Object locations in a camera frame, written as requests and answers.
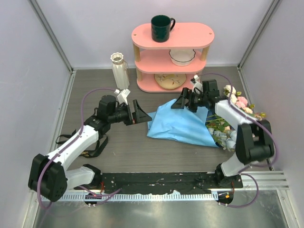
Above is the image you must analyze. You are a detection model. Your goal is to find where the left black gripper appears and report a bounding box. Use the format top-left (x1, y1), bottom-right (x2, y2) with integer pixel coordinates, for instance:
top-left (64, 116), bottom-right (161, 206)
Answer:
top-left (108, 100), bottom-right (152, 126)

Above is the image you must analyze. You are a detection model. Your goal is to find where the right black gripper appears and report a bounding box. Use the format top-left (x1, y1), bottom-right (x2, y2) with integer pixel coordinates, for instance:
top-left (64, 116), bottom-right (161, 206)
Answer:
top-left (172, 87), bottom-right (209, 113)

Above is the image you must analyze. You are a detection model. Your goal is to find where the blue wrapping paper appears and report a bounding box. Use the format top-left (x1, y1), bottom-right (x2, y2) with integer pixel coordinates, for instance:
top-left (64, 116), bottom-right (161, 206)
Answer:
top-left (147, 99), bottom-right (217, 147)

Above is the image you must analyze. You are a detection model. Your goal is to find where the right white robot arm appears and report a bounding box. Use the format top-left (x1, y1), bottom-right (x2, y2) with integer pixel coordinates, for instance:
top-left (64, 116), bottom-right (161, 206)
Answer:
top-left (171, 78), bottom-right (275, 188)

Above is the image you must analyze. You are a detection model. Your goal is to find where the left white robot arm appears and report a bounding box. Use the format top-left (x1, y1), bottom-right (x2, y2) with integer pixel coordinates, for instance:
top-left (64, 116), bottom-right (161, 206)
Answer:
top-left (28, 95), bottom-right (152, 202)

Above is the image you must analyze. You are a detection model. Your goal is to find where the white ribbed ceramic vase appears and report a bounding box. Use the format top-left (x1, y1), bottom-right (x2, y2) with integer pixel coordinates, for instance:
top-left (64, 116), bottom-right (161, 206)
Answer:
top-left (110, 52), bottom-right (130, 90)

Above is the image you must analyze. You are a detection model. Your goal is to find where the floral round plate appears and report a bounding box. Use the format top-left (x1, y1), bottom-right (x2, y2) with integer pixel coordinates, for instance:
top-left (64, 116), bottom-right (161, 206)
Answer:
top-left (154, 74), bottom-right (186, 90)

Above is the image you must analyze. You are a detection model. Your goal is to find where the white scalloped bowl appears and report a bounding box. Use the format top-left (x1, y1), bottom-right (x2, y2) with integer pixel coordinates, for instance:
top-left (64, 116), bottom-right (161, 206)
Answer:
top-left (169, 49), bottom-right (196, 67)

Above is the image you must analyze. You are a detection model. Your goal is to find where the pink three-tier shelf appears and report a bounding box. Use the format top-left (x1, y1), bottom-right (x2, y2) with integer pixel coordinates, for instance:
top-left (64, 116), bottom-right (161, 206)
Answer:
top-left (132, 22), bottom-right (215, 93)

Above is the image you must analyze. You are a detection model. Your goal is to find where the artificial flower bunch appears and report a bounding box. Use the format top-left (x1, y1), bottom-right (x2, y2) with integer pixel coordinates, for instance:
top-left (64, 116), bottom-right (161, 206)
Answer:
top-left (205, 85), bottom-right (266, 152)

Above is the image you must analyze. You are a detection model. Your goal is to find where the dark green mug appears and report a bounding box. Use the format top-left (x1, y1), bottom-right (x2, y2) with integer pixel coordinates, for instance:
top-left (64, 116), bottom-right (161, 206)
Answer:
top-left (151, 15), bottom-right (176, 43)

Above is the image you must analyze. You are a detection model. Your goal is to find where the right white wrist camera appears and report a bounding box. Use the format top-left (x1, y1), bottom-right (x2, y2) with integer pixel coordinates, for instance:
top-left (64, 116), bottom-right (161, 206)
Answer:
top-left (191, 75), bottom-right (202, 92)

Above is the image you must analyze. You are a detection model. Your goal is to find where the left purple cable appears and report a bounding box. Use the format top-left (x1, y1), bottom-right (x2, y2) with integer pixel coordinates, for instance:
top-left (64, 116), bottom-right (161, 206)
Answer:
top-left (38, 87), bottom-right (122, 209)

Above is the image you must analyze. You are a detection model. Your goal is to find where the purple cable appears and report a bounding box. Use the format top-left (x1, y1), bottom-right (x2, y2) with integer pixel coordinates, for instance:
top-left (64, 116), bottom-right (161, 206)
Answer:
top-left (199, 73), bottom-right (278, 209)
top-left (38, 87), bottom-right (122, 209)

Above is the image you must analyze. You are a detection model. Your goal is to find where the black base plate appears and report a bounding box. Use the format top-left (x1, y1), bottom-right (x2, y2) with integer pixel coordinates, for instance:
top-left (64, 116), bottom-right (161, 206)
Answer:
top-left (84, 172), bottom-right (243, 195)

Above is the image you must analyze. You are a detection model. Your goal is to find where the white slotted cable duct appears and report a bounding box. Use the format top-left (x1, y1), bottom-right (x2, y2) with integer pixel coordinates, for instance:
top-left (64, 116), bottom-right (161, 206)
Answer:
top-left (40, 191), bottom-right (219, 202)

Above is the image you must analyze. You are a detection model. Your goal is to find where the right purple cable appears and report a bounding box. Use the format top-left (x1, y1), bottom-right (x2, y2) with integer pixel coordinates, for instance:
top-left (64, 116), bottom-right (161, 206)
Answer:
top-left (199, 73), bottom-right (278, 209)

